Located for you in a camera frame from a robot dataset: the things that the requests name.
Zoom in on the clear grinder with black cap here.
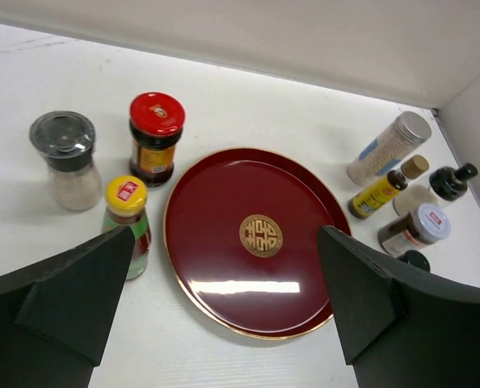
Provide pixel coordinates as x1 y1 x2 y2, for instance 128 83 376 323
29 111 103 212

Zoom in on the red round tray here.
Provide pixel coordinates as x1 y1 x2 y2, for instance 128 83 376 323
163 148 351 340

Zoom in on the white-lid dark sauce jar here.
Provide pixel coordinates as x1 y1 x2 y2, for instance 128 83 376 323
377 203 451 258

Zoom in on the small black-cap spice jar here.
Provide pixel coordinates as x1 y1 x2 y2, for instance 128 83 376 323
398 250 431 272

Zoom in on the tall silver-lid spice jar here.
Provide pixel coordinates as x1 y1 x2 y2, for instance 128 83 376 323
347 112 432 186

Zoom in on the red-lid chili sauce jar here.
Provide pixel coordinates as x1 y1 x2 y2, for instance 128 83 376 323
128 91 186 188

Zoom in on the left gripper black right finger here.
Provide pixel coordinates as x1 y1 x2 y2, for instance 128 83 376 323
317 226 480 387

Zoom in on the yellow-cap green sauce bottle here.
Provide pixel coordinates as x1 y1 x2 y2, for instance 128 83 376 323
102 175 152 280

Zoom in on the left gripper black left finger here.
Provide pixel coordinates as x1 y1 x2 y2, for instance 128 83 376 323
0 226 135 387

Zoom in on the gold-cap yellow-label bottle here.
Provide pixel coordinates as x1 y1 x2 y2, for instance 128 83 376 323
347 155 429 219

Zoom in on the black-top white bottle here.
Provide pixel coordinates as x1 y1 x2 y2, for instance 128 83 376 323
393 162 478 216

